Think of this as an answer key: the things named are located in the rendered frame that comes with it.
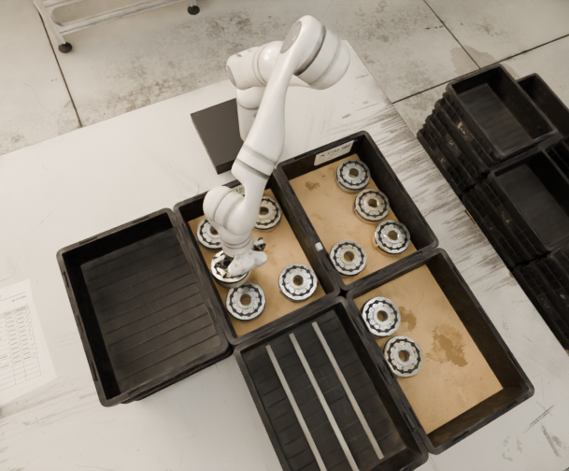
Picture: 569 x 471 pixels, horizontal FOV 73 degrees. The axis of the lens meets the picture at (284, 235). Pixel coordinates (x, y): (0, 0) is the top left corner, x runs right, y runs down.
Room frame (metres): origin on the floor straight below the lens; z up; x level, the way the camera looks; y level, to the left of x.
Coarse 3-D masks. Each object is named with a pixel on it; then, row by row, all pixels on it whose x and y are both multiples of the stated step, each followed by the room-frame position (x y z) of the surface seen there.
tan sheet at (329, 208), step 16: (304, 176) 0.59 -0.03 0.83; (320, 176) 0.60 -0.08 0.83; (352, 176) 0.62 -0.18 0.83; (304, 192) 0.54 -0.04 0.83; (320, 192) 0.55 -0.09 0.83; (336, 192) 0.56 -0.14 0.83; (304, 208) 0.48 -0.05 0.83; (320, 208) 0.49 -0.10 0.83; (336, 208) 0.50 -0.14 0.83; (352, 208) 0.51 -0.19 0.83; (320, 224) 0.44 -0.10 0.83; (336, 224) 0.45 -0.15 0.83; (352, 224) 0.46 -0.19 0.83; (368, 224) 0.46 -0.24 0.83; (336, 240) 0.40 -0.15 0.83; (368, 240) 0.42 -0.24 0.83; (368, 256) 0.37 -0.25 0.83; (384, 256) 0.37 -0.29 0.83; (400, 256) 0.38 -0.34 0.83; (368, 272) 0.32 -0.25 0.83
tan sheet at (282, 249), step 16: (192, 224) 0.38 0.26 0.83; (288, 224) 0.42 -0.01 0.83; (272, 240) 0.37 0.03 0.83; (288, 240) 0.38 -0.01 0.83; (208, 256) 0.29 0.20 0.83; (272, 256) 0.32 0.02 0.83; (288, 256) 0.33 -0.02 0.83; (304, 256) 0.34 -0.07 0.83; (256, 272) 0.27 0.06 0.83; (272, 272) 0.28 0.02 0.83; (224, 288) 0.21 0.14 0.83; (272, 288) 0.23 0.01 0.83; (320, 288) 0.25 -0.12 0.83; (224, 304) 0.17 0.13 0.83; (272, 304) 0.19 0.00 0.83; (288, 304) 0.20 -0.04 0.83; (304, 304) 0.20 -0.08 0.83; (256, 320) 0.14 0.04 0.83; (272, 320) 0.15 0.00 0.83
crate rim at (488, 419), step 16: (432, 256) 0.36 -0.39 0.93; (448, 256) 0.37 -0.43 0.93; (400, 272) 0.30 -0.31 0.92; (464, 288) 0.29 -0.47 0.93; (352, 304) 0.20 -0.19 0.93; (368, 336) 0.13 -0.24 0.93; (496, 336) 0.18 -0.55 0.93; (384, 368) 0.06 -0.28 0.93; (528, 384) 0.08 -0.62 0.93; (512, 400) 0.04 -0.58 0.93; (416, 416) -0.03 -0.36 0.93; (496, 416) 0.00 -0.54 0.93; (464, 432) -0.04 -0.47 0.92; (432, 448) -0.08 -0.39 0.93; (448, 448) -0.08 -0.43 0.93
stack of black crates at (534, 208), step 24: (504, 168) 0.99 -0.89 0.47; (528, 168) 1.08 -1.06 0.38; (552, 168) 1.03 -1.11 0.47; (480, 192) 0.92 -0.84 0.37; (504, 192) 0.87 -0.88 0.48; (528, 192) 0.95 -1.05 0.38; (552, 192) 0.96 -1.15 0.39; (480, 216) 0.85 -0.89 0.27; (504, 216) 0.80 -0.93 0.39; (528, 216) 0.83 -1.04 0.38; (552, 216) 0.85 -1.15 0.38; (504, 240) 0.73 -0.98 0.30; (528, 240) 0.69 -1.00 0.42; (552, 240) 0.73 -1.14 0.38
